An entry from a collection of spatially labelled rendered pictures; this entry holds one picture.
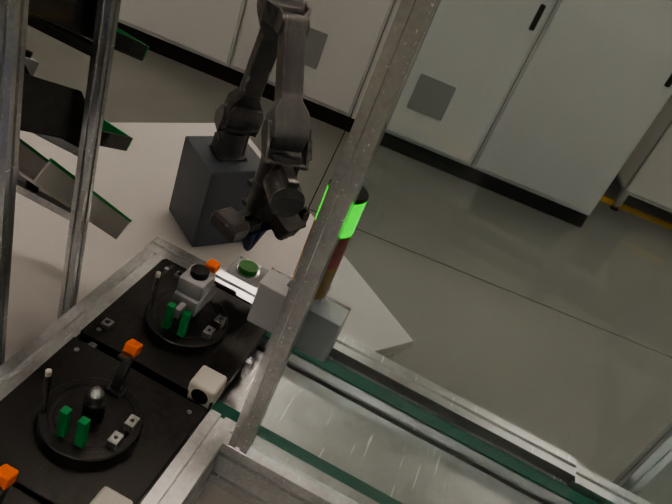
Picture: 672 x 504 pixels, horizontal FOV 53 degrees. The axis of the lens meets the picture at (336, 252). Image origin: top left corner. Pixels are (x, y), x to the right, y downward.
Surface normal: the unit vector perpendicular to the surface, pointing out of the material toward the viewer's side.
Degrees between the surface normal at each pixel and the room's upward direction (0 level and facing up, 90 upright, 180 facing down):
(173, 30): 90
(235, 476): 90
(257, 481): 90
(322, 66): 90
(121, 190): 0
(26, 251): 0
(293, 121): 35
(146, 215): 0
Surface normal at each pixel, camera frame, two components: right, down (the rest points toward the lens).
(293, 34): 0.41, -0.07
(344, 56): -0.19, 0.53
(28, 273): 0.33, -0.76
